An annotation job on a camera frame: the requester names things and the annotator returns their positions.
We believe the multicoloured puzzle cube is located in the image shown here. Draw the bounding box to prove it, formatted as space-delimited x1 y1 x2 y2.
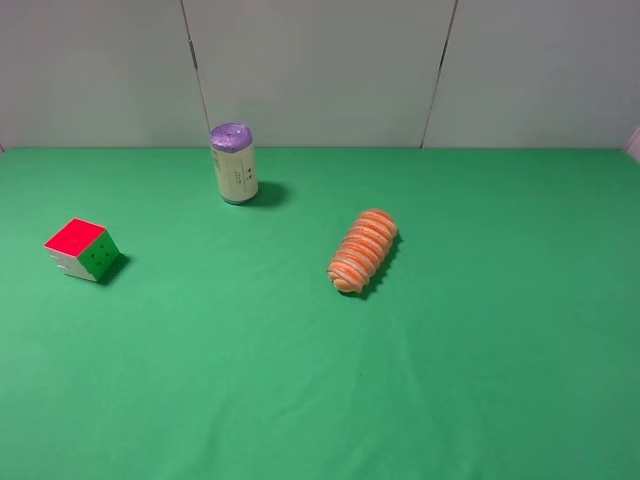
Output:
44 218 121 282

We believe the orange striped caterpillar toy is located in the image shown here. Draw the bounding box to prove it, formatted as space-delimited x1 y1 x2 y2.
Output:
327 208 398 293

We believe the white can with purple lid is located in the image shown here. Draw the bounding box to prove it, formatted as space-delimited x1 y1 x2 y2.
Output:
210 123 259 204

